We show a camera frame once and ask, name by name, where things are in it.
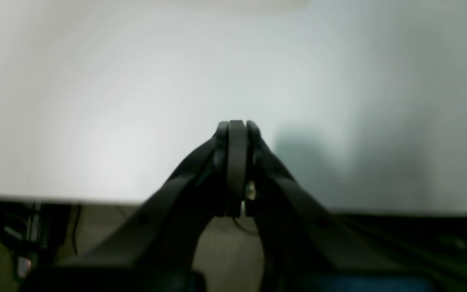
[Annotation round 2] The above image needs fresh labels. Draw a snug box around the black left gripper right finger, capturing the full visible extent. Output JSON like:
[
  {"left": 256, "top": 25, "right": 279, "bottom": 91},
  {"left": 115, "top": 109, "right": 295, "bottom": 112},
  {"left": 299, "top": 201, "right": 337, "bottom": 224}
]
[{"left": 238, "top": 121, "right": 433, "bottom": 292}]

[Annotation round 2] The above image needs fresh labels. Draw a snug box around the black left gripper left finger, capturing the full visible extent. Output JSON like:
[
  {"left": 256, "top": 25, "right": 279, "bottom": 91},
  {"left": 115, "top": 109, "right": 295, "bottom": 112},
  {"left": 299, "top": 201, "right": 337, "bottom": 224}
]
[{"left": 20, "top": 121, "right": 238, "bottom": 292}]

